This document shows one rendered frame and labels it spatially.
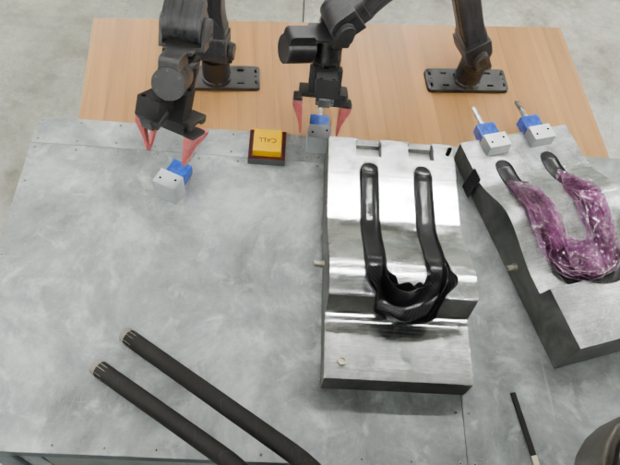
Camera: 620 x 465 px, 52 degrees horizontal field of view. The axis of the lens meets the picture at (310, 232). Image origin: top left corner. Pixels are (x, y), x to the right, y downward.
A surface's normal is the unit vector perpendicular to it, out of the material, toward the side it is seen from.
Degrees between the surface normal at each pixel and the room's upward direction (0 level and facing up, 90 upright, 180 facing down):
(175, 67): 62
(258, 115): 0
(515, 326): 0
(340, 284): 6
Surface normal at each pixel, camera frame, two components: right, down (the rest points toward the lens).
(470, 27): 0.26, 0.83
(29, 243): 0.08, -0.51
